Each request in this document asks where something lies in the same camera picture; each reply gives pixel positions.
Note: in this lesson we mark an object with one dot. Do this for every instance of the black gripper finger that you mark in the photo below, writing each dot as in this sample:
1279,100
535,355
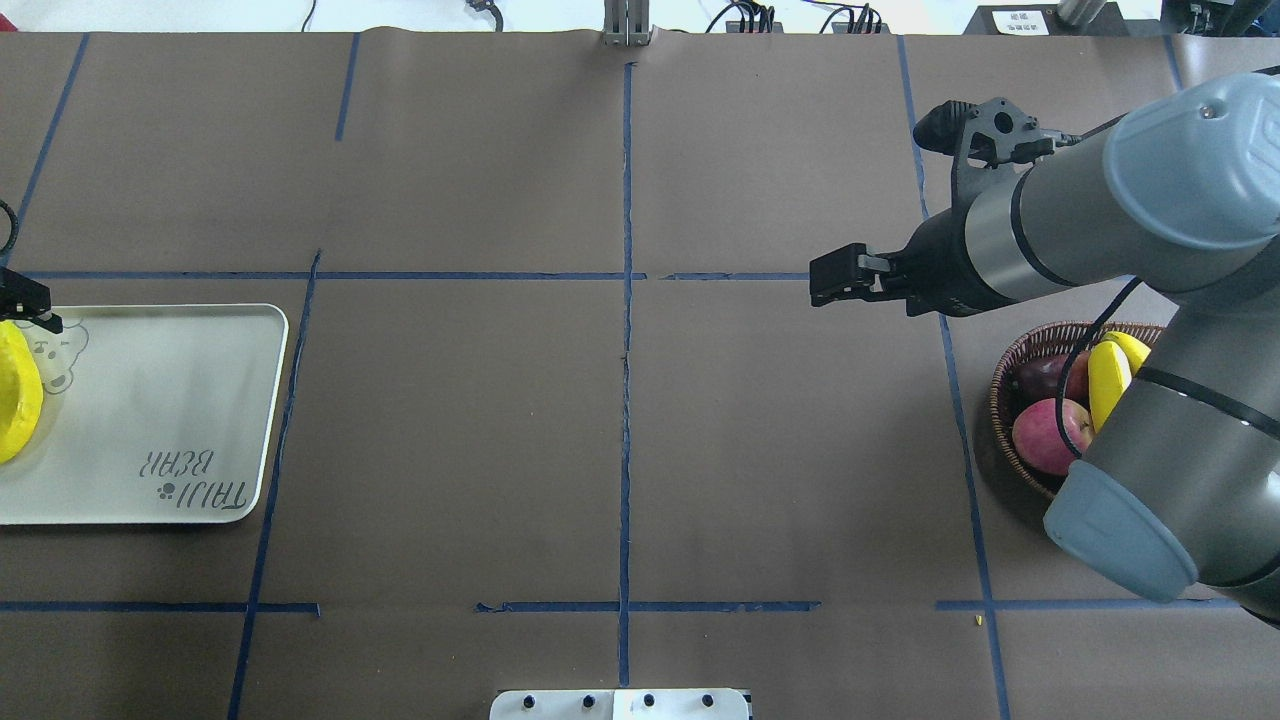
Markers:
849,273
25,300

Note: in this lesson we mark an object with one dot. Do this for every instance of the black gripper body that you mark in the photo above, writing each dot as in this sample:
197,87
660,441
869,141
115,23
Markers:
938,265

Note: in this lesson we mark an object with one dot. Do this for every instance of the yellow banana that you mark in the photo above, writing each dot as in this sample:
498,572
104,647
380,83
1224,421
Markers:
1112,366
22,392

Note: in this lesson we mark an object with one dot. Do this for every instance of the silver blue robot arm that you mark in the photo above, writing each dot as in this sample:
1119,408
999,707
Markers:
1180,195

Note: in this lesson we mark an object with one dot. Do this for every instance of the brown wicker basket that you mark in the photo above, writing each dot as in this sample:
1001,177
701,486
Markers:
997,457

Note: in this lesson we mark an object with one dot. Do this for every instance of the white bear tray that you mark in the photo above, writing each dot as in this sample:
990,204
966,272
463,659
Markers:
152,414

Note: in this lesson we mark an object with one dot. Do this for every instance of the red apple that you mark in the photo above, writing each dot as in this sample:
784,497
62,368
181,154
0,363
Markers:
1037,440

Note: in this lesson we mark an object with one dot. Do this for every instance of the aluminium frame post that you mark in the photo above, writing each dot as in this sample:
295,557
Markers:
626,23

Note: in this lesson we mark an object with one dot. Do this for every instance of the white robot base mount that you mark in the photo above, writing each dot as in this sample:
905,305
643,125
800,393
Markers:
623,703

